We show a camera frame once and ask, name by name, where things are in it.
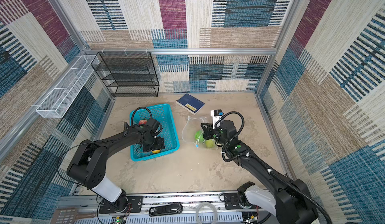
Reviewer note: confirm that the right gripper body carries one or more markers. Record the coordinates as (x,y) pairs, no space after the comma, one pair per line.
(220,139)

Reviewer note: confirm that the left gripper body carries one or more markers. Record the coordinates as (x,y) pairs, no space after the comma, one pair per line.
(156,144)

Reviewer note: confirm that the clear zip top bag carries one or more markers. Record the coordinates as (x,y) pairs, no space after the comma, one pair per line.
(192,132)

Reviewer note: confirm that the red apple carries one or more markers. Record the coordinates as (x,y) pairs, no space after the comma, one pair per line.
(142,122)

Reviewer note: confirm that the green lime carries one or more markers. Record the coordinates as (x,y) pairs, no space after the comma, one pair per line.
(210,143)

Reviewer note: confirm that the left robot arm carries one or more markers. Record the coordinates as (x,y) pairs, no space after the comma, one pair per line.
(88,165)

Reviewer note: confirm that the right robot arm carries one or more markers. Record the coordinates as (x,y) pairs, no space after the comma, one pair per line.
(293,201)

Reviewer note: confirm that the blue book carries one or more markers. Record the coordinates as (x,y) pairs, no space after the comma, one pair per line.
(190,103)

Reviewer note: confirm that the black remote device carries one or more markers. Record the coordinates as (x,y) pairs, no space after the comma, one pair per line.
(171,209)

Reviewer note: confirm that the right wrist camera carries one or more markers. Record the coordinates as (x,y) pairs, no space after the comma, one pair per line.
(216,116)

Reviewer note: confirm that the black wire shelf rack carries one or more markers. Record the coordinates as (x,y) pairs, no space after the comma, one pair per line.
(127,74)

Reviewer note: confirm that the white mesh wall tray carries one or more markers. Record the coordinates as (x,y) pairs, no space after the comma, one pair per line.
(59,100)

